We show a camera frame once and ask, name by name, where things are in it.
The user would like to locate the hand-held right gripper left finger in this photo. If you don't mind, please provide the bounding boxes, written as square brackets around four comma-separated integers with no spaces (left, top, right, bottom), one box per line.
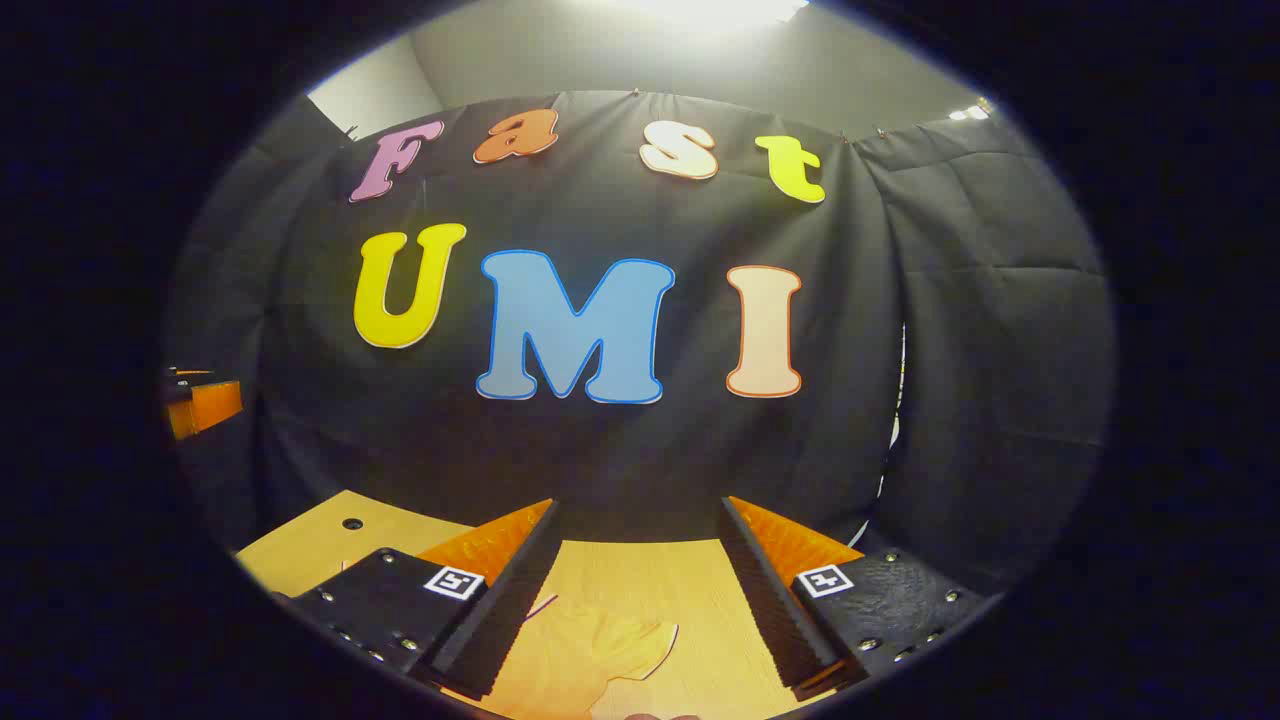
[272,497,563,701]

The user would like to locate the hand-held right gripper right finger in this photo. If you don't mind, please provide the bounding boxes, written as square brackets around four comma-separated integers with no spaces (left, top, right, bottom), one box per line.
[718,495,1001,703]

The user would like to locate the orange T-shirt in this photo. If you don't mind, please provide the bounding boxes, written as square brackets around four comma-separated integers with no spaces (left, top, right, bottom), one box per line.
[495,593,681,720]

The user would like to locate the black backdrop cloth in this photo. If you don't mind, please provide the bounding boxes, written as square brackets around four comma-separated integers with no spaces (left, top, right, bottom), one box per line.
[165,90,1116,596]

